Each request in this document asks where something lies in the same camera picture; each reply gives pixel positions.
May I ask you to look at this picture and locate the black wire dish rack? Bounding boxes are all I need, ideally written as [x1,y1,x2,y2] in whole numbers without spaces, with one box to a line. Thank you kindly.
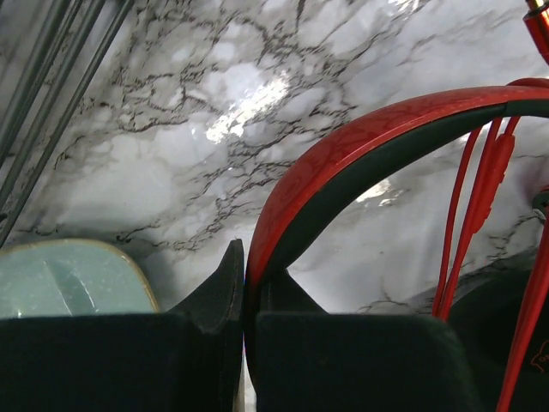
[1,1,134,241]

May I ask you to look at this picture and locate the red black headphones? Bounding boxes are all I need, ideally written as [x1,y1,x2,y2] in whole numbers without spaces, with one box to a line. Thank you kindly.
[244,78,548,411]

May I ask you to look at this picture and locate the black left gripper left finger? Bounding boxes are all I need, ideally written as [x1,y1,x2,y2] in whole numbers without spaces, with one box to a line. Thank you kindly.
[1,239,244,411]

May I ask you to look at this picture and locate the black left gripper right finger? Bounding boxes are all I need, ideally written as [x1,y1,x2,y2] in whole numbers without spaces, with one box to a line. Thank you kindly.
[255,270,480,411]

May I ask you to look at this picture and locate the red headphone cable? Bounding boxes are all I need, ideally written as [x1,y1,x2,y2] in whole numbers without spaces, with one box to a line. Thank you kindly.
[431,0,549,412]

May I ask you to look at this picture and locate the light green dish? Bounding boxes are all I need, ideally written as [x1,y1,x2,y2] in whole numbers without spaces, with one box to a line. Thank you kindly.
[1,239,160,318]

